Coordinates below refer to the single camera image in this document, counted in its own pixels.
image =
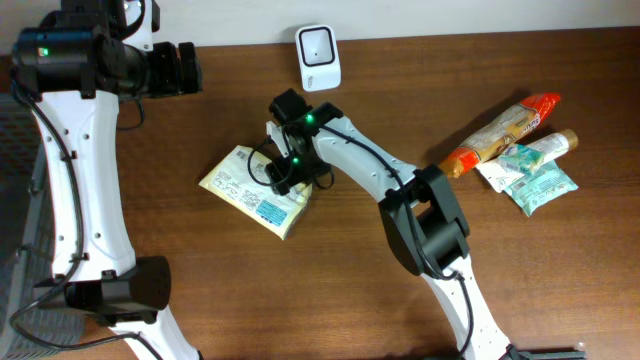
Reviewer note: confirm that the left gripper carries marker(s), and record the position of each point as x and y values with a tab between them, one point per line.
187	67

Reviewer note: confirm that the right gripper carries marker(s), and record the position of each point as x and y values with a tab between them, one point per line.
279	171

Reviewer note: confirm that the yellow white wipes packet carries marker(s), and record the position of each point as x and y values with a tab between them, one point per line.
230	181

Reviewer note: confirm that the orange spaghetti pasta packet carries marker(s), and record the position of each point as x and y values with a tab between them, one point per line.
513	124

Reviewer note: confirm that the teal snack bar packet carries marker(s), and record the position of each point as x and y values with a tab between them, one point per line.
533	191

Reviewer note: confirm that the white tube with gold cap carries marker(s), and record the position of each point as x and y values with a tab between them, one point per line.
552	146

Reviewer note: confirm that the small teal tissue pack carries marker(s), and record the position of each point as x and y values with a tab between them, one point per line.
521	158

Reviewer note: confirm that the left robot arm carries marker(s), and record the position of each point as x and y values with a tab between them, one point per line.
73	71

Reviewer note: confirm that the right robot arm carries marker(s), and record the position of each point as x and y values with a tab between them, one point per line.
422	219

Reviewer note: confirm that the grey plastic mesh basket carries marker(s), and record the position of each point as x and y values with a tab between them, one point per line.
27	225

